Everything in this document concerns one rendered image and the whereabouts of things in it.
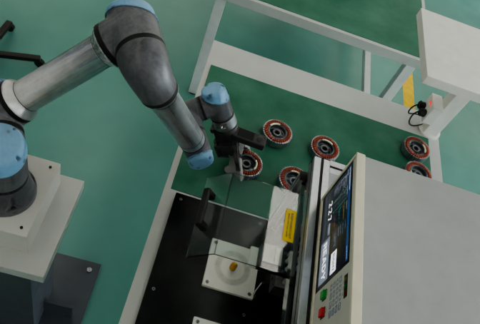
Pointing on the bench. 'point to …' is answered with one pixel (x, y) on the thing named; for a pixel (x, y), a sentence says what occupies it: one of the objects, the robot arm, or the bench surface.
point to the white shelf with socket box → (446, 69)
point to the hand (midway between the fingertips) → (246, 165)
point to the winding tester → (403, 251)
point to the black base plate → (165, 260)
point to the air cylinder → (276, 287)
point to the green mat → (336, 123)
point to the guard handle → (203, 208)
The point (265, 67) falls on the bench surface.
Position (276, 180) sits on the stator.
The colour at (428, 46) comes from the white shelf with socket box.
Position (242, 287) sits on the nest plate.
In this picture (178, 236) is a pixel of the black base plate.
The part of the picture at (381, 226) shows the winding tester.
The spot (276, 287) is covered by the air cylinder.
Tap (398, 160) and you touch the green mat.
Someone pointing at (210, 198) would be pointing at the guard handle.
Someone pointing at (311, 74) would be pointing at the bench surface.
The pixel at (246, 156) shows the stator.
